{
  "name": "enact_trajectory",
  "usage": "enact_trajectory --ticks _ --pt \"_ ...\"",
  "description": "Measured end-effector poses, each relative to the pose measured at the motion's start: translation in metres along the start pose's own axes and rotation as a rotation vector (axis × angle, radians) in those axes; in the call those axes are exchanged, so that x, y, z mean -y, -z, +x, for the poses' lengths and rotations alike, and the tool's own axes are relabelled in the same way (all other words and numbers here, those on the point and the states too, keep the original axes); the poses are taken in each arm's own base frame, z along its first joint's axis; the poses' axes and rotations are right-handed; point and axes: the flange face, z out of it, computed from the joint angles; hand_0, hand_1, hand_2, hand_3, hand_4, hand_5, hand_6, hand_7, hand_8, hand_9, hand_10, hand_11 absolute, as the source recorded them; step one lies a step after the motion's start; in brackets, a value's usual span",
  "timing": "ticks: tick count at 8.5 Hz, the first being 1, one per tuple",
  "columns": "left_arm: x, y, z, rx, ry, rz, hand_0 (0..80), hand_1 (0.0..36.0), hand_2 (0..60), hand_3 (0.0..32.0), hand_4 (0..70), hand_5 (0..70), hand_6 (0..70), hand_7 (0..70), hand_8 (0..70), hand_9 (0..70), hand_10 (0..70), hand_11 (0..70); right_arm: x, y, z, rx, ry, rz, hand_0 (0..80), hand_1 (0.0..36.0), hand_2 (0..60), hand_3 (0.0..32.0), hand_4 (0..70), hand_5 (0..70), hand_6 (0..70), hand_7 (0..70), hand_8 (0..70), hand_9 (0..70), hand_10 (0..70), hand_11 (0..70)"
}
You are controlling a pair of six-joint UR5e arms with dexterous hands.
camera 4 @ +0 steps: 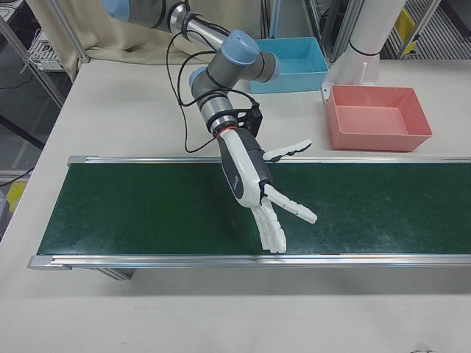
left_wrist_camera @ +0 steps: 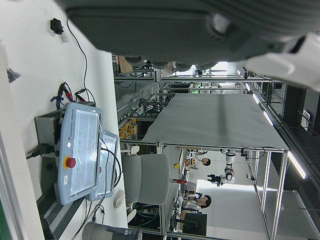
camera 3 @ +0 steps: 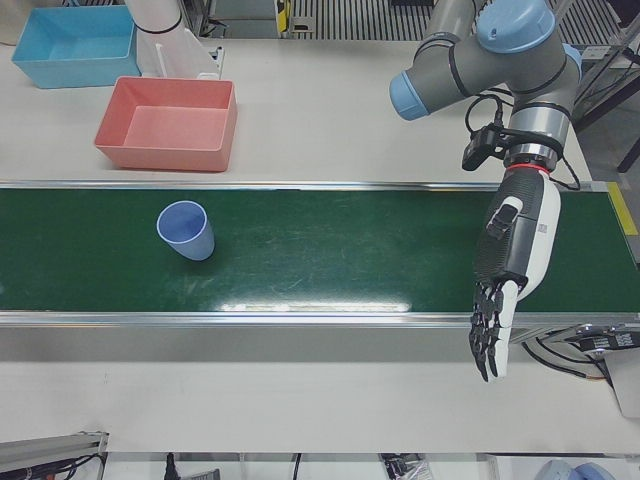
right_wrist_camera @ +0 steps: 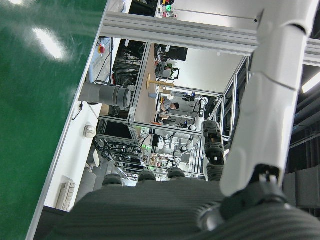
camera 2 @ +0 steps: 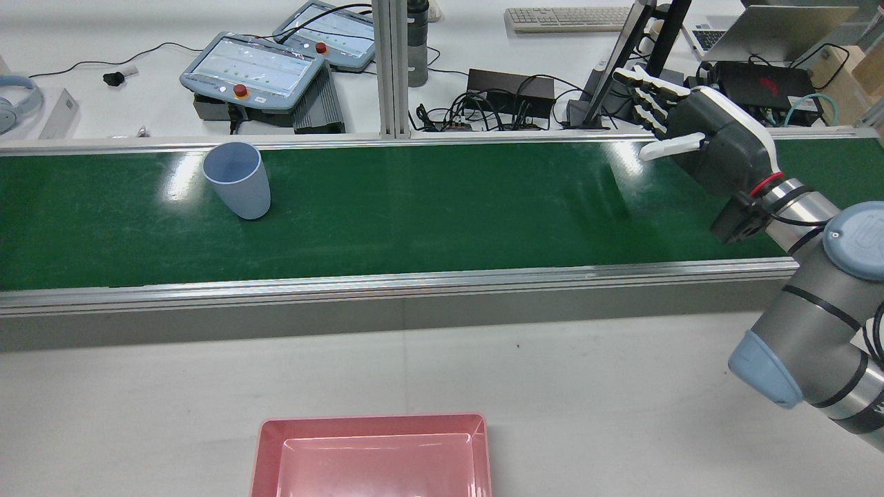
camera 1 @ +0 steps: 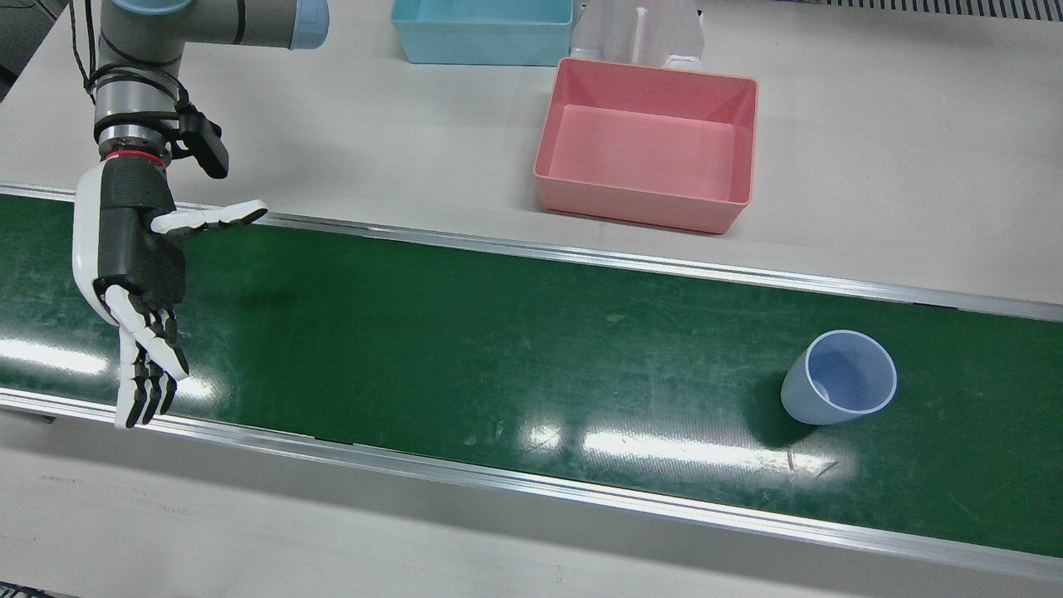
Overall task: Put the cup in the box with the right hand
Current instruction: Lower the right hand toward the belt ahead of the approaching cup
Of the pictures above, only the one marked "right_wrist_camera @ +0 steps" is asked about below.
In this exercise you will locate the vertical aluminium frame post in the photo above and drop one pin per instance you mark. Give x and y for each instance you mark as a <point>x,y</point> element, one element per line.
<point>175,32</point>

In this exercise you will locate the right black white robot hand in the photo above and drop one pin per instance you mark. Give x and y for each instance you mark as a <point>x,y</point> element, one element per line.
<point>150,212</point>

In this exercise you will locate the white round device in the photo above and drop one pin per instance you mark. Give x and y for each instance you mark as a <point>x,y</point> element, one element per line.
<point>90,131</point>

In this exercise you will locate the dark grey bottle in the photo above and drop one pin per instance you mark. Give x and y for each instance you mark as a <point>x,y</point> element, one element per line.
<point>107,96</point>

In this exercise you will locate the grey teach pendant red button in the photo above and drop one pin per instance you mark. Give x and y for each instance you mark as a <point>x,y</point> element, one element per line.
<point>100,57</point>

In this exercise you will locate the green conveyor belt aluminium frame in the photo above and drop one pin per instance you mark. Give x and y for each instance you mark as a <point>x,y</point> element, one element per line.
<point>32,112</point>

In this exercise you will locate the white computer keyboard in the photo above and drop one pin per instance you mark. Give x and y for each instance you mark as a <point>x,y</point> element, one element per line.
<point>66,196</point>

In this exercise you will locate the wooden stand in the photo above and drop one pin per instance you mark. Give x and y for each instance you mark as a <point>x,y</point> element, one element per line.
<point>157,83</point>

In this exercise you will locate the seated person grey shirt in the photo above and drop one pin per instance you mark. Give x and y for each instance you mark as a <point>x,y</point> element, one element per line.
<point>168,105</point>

